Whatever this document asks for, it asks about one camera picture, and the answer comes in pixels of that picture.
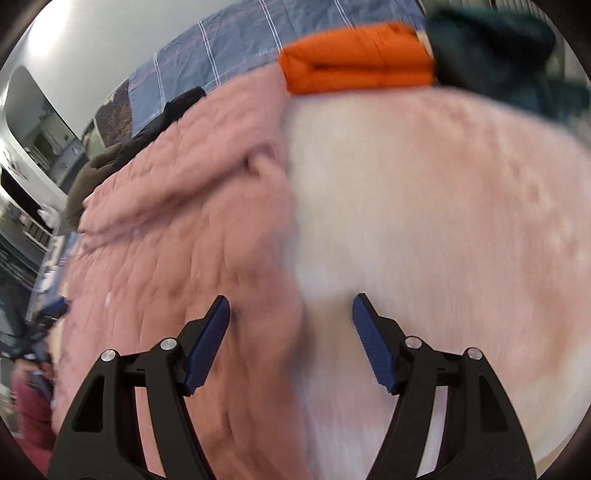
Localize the dark green fleece garment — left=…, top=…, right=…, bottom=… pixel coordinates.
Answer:
left=425, top=7, right=578, bottom=123

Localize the person's red clothing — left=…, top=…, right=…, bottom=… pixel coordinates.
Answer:
left=11, top=360, right=57, bottom=474

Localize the black puffer jacket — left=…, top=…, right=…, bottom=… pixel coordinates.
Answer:
left=111, top=87, right=207, bottom=153

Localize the blue plaid pillow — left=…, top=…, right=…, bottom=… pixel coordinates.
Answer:
left=97, top=0, right=428, bottom=139

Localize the folded orange puffer jacket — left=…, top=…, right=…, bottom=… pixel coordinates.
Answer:
left=279, top=22, right=437, bottom=95

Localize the brown cloth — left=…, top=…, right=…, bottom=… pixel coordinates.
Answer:
left=65, top=143, right=134, bottom=232

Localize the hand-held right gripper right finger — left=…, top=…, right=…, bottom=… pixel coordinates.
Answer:
left=352, top=293, right=539, bottom=480

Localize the pink quilted garment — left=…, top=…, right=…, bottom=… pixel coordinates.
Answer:
left=51, top=69, right=310, bottom=480

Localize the white shelving unit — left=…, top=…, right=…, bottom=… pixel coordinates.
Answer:
left=0, top=65, right=86, bottom=287

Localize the pink cream printed blanket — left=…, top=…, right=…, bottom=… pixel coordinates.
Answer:
left=281, top=85, right=591, bottom=480

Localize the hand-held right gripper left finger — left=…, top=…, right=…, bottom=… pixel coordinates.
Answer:
left=46, top=295, right=230, bottom=480

